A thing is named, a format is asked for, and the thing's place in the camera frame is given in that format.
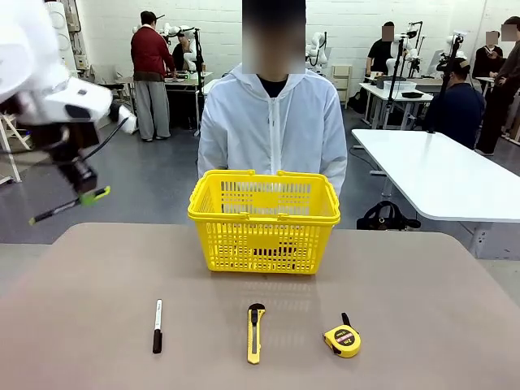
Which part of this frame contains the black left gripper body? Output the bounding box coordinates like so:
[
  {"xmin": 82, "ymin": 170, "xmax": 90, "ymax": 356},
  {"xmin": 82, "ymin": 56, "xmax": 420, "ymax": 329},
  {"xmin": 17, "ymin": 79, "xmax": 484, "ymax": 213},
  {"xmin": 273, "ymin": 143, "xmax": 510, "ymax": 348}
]
[{"xmin": 24, "ymin": 120, "xmax": 101, "ymax": 171}]

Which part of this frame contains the black pen with yellow ends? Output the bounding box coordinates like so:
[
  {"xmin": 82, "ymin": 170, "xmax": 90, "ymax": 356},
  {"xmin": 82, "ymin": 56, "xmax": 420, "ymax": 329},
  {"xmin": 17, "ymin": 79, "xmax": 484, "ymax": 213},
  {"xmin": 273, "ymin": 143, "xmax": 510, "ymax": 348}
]
[{"xmin": 28, "ymin": 193, "xmax": 89, "ymax": 227}]

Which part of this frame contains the yellow utility knife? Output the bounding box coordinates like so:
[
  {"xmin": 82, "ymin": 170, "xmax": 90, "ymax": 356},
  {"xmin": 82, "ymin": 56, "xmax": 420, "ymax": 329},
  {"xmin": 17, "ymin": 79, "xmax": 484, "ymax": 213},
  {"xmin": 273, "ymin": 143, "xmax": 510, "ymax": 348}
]
[{"xmin": 246, "ymin": 302, "xmax": 267, "ymax": 365}]

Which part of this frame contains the person in red jacket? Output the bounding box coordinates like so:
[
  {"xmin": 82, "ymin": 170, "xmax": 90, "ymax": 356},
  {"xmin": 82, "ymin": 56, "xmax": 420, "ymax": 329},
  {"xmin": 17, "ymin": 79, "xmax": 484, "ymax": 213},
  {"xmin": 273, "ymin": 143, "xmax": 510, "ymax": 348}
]
[{"xmin": 130, "ymin": 11, "xmax": 176, "ymax": 142}]

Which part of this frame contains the person in white hooded jacket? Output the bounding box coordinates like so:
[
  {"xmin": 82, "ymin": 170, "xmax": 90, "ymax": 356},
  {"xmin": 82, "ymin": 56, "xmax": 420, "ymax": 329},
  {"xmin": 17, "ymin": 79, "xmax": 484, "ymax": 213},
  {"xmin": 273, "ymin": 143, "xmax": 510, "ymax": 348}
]
[{"xmin": 197, "ymin": 0, "xmax": 349, "ymax": 196}]

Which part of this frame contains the yellow plastic shopping basket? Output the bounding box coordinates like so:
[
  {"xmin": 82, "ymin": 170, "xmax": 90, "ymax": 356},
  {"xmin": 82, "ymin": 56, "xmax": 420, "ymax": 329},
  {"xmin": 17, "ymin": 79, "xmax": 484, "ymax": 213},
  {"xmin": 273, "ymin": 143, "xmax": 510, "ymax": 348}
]
[{"xmin": 187, "ymin": 168, "xmax": 341, "ymax": 275}]

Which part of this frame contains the person in black t-shirt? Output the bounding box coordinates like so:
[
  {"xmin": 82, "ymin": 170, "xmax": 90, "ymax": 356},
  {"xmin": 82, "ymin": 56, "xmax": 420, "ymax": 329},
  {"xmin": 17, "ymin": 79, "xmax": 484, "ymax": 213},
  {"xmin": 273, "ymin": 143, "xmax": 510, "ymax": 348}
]
[{"xmin": 366, "ymin": 22, "xmax": 397, "ymax": 78}]

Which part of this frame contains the seated person in dark blue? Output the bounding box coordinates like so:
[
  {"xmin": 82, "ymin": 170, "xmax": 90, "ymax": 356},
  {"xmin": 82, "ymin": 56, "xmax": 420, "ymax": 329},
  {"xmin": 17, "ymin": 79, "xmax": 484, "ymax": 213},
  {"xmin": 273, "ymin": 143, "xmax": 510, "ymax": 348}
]
[{"xmin": 424, "ymin": 58, "xmax": 487, "ymax": 150}]

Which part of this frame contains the person in dark sailor top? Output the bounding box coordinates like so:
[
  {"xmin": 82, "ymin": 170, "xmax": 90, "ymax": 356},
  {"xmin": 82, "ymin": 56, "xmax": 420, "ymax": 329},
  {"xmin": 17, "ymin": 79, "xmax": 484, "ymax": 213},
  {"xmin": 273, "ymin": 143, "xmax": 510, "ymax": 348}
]
[{"xmin": 473, "ymin": 31, "xmax": 505, "ymax": 80}]

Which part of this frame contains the person in brown jacket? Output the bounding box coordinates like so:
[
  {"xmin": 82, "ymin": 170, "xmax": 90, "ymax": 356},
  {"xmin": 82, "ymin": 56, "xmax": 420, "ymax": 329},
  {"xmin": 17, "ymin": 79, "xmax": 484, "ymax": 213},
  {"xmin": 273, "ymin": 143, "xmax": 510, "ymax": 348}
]
[{"xmin": 474, "ymin": 15, "xmax": 520, "ymax": 156}]

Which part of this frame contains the white folding step stool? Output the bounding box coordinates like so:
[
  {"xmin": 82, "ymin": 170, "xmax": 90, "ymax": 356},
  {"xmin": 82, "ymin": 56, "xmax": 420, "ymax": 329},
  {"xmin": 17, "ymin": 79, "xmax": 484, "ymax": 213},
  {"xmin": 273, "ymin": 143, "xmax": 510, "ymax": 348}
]
[{"xmin": 0, "ymin": 113, "xmax": 33, "ymax": 152}]

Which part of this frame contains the grey chair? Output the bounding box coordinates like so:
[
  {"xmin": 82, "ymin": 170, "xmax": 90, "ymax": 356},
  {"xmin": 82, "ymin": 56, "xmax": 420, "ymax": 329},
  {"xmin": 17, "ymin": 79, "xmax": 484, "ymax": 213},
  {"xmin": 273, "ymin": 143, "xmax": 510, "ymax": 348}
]
[{"xmin": 89, "ymin": 64, "xmax": 127, "ymax": 89}]

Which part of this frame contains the white tower air conditioner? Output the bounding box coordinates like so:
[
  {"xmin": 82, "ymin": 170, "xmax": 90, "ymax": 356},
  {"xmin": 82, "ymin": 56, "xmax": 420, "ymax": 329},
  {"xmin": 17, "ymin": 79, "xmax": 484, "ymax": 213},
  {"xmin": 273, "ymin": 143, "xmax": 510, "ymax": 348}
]
[{"xmin": 42, "ymin": 2, "xmax": 86, "ymax": 78}]

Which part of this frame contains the grey workbench table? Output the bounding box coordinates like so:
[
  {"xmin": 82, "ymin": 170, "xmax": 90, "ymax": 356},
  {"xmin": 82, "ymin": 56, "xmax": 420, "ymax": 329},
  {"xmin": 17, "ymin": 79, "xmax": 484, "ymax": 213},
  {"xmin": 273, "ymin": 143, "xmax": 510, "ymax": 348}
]
[{"xmin": 164, "ymin": 71, "xmax": 215, "ymax": 131}]

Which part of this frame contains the white marker with black cap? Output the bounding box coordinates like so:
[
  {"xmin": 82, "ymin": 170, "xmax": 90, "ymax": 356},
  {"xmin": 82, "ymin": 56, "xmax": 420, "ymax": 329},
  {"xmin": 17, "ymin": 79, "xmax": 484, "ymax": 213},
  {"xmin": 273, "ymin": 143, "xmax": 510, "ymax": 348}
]
[{"xmin": 152, "ymin": 298, "xmax": 163, "ymax": 354}]

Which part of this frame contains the small black object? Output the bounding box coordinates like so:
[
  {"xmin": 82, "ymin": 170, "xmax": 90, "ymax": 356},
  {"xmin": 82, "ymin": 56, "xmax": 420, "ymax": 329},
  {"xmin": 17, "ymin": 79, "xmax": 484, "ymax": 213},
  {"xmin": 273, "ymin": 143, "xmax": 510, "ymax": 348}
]
[{"xmin": 252, "ymin": 243, "xmax": 301, "ymax": 262}]

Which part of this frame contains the white drawer shelf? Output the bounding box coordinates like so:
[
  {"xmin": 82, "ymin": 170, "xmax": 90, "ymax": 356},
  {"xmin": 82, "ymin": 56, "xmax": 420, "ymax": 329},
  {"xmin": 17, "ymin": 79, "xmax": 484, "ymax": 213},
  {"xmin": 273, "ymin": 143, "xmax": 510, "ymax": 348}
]
[{"xmin": 331, "ymin": 63, "xmax": 353, "ymax": 109}]

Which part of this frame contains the black bag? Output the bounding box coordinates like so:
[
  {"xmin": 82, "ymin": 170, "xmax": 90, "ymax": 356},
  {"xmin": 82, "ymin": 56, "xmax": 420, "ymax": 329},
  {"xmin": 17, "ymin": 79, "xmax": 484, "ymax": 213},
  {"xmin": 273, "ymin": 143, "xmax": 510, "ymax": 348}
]
[{"xmin": 356, "ymin": 201, "xmax": 422, "ymax": 232}]

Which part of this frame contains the white workbench table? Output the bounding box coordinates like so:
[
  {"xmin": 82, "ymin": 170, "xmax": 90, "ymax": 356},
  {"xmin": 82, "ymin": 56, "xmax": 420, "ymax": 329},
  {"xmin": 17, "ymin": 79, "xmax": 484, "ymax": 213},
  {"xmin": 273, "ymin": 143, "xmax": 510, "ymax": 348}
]
[{"xmin": 358, "ymin": 80, "xmax": 440, "ymax": 130}]

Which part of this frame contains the yellow tape measure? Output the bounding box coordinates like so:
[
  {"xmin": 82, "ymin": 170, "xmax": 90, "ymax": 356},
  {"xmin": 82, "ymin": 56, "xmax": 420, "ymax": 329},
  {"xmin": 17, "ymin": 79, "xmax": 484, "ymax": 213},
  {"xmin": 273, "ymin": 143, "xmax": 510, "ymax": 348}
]
[{"xmin": 323, "ymin": 311, "xmax": 362, "ymax": 359}]

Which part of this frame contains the clear plastic bin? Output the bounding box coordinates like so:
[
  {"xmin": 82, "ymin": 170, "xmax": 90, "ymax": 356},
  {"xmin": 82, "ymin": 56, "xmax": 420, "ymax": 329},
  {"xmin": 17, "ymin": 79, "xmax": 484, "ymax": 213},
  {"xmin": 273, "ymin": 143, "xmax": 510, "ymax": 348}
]
[{"xmin": 383, "ymin": 80, "xmax": 418, "ymax": 93}]

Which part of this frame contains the large white table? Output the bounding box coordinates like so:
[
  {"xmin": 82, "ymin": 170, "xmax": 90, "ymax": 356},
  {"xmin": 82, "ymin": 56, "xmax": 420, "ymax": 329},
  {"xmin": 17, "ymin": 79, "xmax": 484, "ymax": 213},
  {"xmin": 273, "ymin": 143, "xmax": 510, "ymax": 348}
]
[{"xmin": 351, "ymin": 128, "xmax": 520, "ymax": 259}]

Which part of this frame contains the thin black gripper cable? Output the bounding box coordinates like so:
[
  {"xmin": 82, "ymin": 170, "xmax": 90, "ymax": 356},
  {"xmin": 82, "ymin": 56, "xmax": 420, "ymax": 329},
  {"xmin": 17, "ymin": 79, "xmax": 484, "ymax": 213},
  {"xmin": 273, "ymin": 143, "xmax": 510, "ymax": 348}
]
[{"xmin": 79, "ymin": 115, "xmax": 125, "ymax": 163}]

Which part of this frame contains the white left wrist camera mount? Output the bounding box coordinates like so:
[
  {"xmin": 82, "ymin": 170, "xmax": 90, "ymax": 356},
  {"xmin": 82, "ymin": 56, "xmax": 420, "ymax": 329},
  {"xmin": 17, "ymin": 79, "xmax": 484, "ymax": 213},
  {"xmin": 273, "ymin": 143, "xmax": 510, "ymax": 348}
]
[{"xmin": 109, "ymin": 103, "xmax": 139, "ymax": 135}]

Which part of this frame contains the black camera stand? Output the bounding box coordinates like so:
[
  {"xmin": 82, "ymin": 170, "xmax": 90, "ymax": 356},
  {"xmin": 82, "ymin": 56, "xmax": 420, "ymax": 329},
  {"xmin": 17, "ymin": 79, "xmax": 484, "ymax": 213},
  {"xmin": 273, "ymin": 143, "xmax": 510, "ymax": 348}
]
[
  {"xmin": 193, "ymin": 28, "xmax": 206, "ymax": 135},
  {"xmin": 388, "ymin": 36, "xmax": 409, "ymax": 127},
  {"xmin": 428, "ymin": 36, "xmax": 464, "ymax": 134}
]

